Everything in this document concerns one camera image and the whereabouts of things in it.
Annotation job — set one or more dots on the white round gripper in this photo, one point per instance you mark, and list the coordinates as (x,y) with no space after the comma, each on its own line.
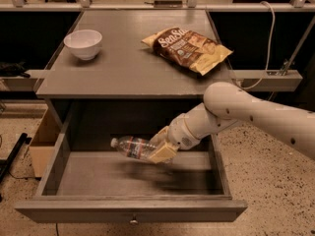
(179,133)

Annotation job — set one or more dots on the clear plastic water bottle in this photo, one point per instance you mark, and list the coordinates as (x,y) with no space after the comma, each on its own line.
(133,147)

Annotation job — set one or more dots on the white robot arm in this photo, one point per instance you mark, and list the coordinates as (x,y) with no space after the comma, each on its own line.
(223,106)

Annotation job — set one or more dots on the metal drawer knob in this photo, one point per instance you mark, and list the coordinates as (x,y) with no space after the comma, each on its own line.
(134,220)

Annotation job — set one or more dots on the open grey top drawer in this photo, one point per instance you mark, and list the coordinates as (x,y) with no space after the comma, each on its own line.
(87,180)

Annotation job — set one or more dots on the grey wooden cabinet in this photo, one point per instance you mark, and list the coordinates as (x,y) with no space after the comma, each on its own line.
(125,67)

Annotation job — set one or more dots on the brown yellow chip bag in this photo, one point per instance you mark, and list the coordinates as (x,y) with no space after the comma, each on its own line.
(187,49)

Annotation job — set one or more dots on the cardboard box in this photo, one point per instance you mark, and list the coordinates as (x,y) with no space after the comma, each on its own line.
(42,144)

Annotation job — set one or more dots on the white ceramic bowl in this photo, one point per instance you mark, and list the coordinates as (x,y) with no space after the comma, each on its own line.
(84,44)

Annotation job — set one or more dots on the black stand leg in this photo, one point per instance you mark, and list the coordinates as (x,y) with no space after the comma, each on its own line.
(5,164)

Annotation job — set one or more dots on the black object on rail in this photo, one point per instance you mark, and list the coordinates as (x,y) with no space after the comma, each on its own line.
(13,70)

